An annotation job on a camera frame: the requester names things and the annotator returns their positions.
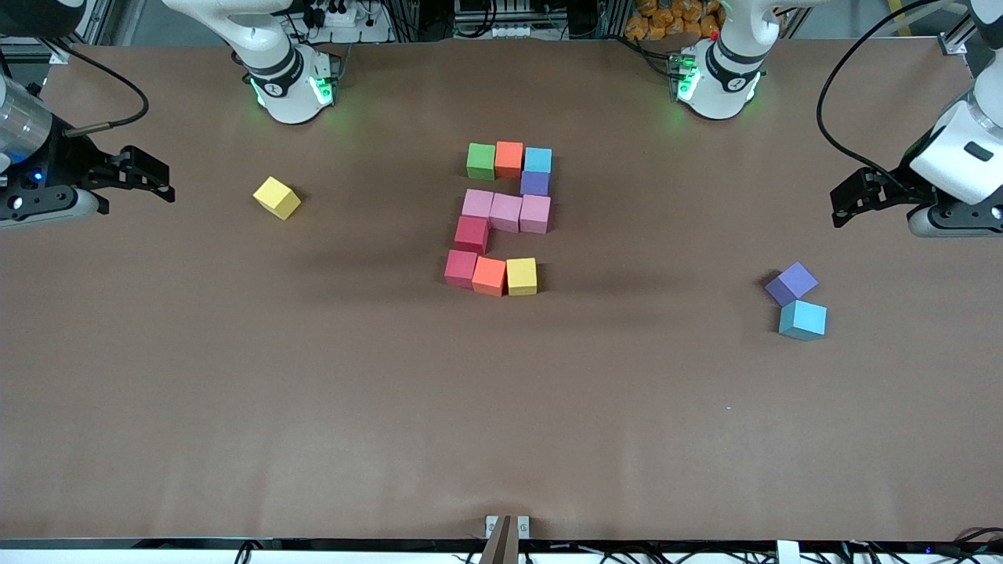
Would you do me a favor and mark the silver metal bracket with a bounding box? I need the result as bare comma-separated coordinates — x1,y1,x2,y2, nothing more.
484,515,531,541

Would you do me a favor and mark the black cable bundle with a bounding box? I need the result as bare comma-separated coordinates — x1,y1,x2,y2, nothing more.
932,526,1003,561

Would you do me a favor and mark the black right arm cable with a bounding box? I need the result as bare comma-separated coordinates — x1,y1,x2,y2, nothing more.
31,35,150,140

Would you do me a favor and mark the green foam cube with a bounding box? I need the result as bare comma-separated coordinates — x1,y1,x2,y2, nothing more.
466,142,497,182

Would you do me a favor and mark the orange foam cube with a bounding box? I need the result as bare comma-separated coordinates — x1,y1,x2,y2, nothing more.
472,257,509,298
494,141,524,179

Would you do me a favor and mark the pile of orange objects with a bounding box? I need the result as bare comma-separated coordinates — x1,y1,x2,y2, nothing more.
625,0,726,42

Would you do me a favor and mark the red foam cube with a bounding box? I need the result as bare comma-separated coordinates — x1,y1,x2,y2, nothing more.
444,249,479,289
454,215,491,255

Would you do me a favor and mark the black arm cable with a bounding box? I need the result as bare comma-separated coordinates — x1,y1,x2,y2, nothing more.
817,0,949,193
31,35,150,140

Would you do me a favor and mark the yellow foam cube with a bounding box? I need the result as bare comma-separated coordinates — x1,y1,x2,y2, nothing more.
505,257,539,297
252,175,302,221

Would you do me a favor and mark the brown pole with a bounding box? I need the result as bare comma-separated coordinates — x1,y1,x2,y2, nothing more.
479,515,521,564

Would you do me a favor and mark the equipment rack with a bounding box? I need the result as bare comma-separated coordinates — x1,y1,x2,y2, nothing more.
451,0,549,40

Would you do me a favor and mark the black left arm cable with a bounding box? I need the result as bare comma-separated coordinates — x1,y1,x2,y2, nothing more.
817,0,949,193

